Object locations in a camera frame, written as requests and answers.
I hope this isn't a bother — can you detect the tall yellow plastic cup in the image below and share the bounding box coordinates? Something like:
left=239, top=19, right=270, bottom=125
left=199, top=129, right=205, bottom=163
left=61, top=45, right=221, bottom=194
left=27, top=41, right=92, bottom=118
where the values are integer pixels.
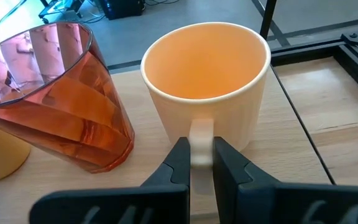
left=0, top=119, right=32, bottom=182

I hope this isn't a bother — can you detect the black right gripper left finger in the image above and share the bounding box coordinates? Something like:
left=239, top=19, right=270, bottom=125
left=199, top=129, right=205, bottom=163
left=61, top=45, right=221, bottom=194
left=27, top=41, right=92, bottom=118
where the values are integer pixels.
left=29, top=136, right=192, bottom=224

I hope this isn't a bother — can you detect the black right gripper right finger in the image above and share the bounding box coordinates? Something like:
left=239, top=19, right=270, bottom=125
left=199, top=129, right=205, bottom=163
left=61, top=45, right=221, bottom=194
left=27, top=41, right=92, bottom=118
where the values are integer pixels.
left=212, top=136, right=358, bottom=224

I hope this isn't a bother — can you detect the orange translucent faceted tumbler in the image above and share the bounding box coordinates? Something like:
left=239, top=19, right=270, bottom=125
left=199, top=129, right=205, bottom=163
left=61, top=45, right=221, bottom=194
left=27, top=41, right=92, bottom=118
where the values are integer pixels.
left=0, top=21, right=135, bottom=174

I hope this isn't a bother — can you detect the cream ribbed mug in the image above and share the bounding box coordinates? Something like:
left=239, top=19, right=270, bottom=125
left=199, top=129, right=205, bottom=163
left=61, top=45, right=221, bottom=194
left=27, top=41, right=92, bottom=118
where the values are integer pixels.
left=140, top=21, right=272, bottom=170

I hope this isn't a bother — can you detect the black computer tower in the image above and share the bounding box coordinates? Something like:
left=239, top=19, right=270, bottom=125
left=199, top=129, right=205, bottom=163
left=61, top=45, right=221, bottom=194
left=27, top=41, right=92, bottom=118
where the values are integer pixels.
left=99, top=0, right=145, bottom=21

